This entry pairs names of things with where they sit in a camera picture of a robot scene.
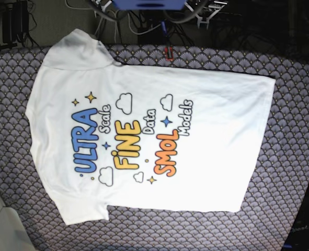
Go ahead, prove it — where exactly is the white printed T-shirt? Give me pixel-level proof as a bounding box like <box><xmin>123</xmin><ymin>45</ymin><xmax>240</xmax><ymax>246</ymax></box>
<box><xmin>26</xmin><ymin>29</ymin><xmax>275</xmax><ymax>225</ymax></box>

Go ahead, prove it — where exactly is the black robot arm left side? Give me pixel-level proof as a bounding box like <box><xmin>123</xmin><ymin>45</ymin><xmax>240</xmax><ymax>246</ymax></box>
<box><xmin>86</xmin><ymin>1</ymin><xmax>228</xmax><ymax>27</ymax></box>

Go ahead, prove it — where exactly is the red table clamp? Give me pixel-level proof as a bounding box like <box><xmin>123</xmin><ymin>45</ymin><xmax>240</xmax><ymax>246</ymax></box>
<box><xmin>164</xmin><ymin>46</ymin><xmax>174</xmax><ymax>61</ymax></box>

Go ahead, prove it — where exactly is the fan-patterned grey tablecloth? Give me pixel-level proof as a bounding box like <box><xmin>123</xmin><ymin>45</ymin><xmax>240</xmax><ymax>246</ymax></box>
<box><xmin>0</xmin><ymin>45</ymin><xmax>309</xmax><ymax>250</ymax></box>

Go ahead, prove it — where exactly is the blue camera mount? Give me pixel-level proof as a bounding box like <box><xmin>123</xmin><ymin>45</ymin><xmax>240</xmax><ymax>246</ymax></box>
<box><xmin>113</xmin><ymin>0</ymin><xmax>186</xmax><ymax>10</ymax></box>

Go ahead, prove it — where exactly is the white cable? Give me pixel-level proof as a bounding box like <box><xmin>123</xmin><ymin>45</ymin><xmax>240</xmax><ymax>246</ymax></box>
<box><xmin>65</xmin><ymin>0</ymin><xmax>160</xmax><ymax>44</ymax></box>

